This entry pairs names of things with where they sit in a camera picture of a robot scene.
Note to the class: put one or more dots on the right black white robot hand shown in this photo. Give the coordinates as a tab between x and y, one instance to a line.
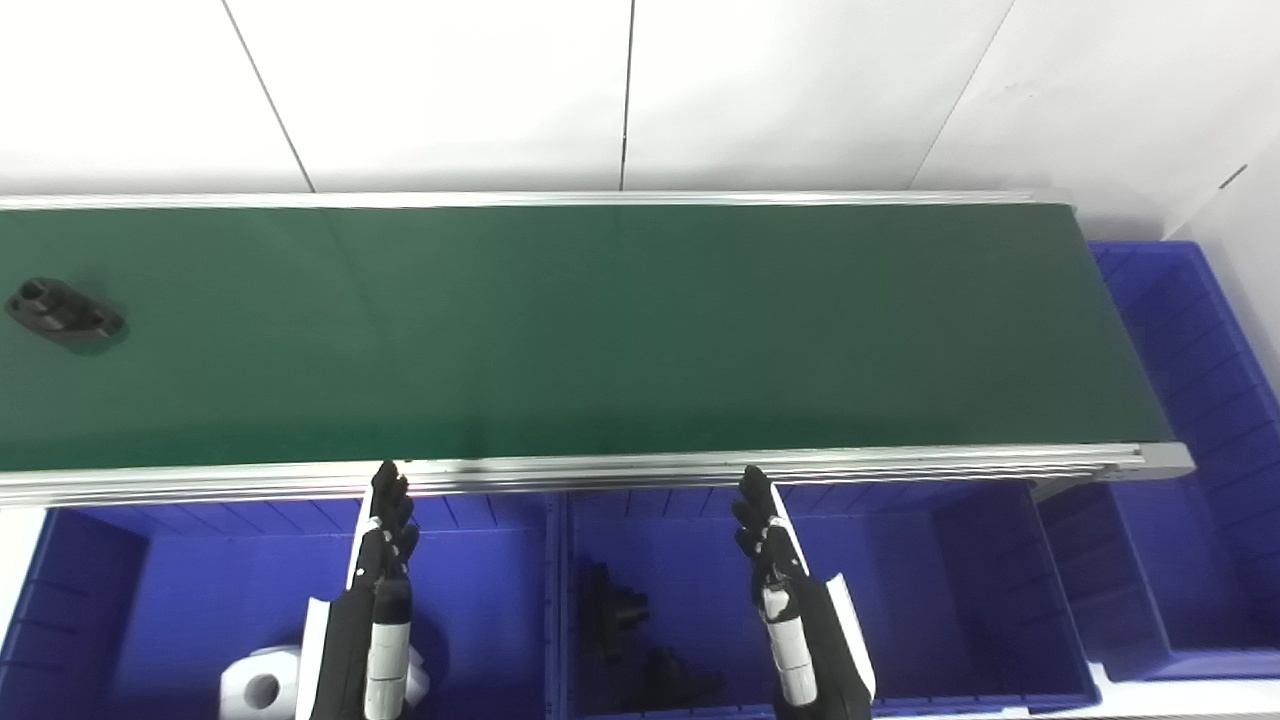
815	640

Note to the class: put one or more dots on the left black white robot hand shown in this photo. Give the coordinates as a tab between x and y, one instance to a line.
345	640

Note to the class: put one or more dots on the black flange part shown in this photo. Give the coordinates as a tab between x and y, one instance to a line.
65	315

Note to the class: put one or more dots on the blue bin with black parts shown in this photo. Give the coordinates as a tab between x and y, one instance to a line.
900	600

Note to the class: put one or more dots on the white plastic part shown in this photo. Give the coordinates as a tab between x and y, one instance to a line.
250	690

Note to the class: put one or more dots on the black plastic part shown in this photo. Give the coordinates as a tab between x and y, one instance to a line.
680	685
610	610

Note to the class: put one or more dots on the blue bin with white part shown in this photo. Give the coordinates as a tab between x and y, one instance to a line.
200	590

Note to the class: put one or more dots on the green conveyor belt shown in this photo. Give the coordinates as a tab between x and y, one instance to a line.
600	473
600	330

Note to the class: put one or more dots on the large blue bin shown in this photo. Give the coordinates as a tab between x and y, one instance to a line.
1200	400

